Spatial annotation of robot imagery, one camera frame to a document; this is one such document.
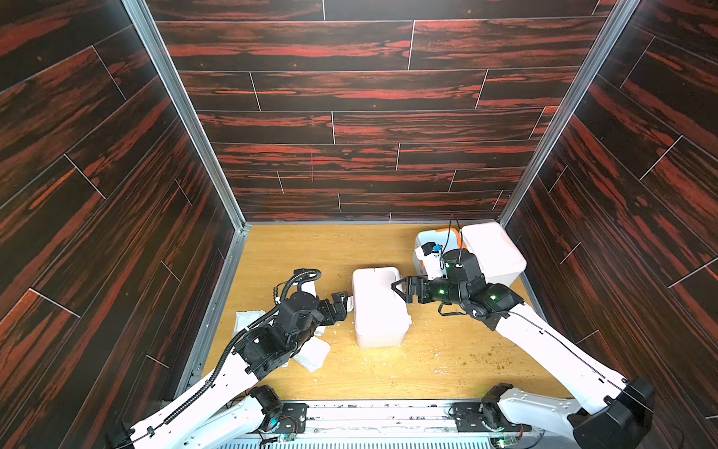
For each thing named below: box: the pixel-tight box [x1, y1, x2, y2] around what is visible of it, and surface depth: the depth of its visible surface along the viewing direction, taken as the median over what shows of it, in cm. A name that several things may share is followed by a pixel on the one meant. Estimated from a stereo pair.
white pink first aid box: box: [460, 221, 528, 288], surface depth 97 cm
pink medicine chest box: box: [352, 266, 412, 348], surface depth 82 cm
